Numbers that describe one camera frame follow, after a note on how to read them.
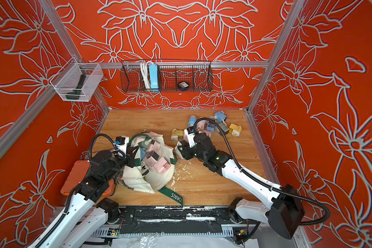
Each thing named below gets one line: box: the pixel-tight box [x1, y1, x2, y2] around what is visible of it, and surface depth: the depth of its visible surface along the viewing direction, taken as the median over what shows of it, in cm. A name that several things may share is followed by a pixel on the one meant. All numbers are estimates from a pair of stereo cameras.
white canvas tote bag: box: [119, 130, 184, 206], surface depth 85 cm
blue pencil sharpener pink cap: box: [188, 115, 197, 128], surface depth 106 cm
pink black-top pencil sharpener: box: [142, 150, 160, 166], surface depth 87 cm
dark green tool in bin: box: [65, 74, 86, 100], surface depth 83 cm
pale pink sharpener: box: [152, 156, 172, 176], surface depth 86 cm
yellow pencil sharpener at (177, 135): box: [170, 128, 184, 142], surface depth 102 cm
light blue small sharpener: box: [206, 122, 216, 133], surface depth 106 cm
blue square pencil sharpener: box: [214, 110, 227, 123], surface depth 112 cm
